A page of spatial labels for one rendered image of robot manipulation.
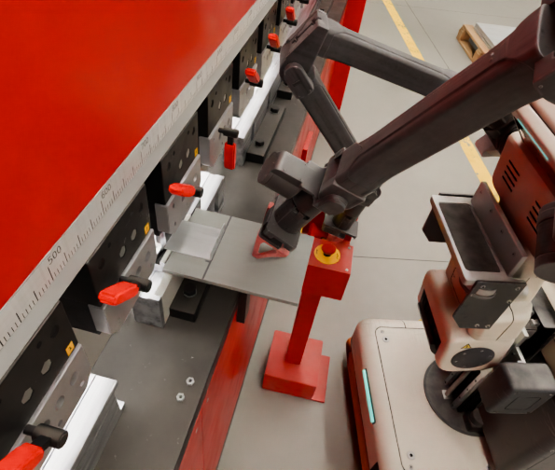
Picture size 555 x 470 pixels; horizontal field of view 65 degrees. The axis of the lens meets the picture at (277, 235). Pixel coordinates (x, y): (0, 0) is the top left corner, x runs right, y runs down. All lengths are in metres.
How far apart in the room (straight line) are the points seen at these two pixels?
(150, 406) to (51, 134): 0.55
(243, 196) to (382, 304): 1.16
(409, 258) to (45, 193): 2.12
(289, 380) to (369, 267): 0.82
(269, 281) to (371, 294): 1.38
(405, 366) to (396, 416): 0.19
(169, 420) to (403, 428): 0.91
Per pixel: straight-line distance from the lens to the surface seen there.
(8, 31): 0.38
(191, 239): 0.89
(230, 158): 0.92
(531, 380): 1.23
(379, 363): 1.64
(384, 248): 2.40
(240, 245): 0.88
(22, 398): 0.52
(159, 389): 0.86
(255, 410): 1.79
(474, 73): 0.49
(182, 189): 0.65
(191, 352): 0.89
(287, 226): 0.76
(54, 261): 0.48
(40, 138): 0.42
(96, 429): 0.77
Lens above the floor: 1.65
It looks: 46 degrees down
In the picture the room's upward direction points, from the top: 9 degrees clockwise
